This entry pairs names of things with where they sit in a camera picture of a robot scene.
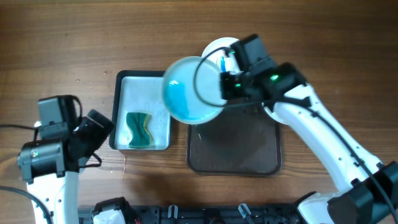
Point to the brown plastic serving tray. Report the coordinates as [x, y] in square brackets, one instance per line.
[239, 141]

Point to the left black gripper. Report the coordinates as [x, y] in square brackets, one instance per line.
[100, 133]

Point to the dark tray with water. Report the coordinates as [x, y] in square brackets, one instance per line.
[140, 91]

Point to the grey-white plate bottom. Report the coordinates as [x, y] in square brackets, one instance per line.
[191, 90]

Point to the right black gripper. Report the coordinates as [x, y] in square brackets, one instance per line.
[226, 92]

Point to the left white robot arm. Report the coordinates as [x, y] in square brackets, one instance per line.
[51, 165]

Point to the green yellow sponge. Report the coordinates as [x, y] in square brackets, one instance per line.
[137, 124]

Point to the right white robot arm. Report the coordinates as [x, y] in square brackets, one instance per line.
[366, 188]

